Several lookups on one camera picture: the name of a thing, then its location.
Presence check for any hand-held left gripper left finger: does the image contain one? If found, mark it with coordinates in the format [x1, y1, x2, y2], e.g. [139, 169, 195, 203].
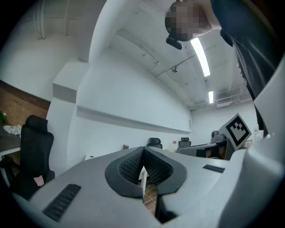
[22, 146, 162, 228]

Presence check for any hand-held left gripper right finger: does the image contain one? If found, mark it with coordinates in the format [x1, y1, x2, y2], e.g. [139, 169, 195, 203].
[143, 146, 231, 224]

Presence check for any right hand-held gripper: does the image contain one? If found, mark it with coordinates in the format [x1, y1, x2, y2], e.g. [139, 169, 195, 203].
[177, 113, 252, 160]

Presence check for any black mesh office chair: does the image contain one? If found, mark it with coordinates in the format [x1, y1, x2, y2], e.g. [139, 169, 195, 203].
[146, 137, 163, 149]
[177, 137, 192, 148]

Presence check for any white table leg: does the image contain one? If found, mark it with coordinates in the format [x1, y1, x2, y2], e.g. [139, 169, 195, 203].
[138, 166, 147, 196]

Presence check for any long ceiling light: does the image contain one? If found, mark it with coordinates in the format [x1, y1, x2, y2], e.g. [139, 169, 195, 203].
[190, 37, 211, 77]

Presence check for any grey desk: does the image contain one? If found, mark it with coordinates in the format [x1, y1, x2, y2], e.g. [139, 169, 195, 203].
[0, 123, 22, 156]

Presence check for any person's black shirt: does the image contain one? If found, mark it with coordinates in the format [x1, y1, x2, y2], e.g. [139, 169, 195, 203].
[210, 0, 281, 136]

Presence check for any person's head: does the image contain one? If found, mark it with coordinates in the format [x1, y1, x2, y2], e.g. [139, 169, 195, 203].
[164, 0, 221, 42]

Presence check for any white floor cable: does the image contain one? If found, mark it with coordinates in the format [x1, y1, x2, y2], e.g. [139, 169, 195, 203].
[144, 193, 157, 204]

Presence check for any black head camera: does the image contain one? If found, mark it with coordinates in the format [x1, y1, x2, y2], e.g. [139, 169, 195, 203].
[166, 37, 183, 50]

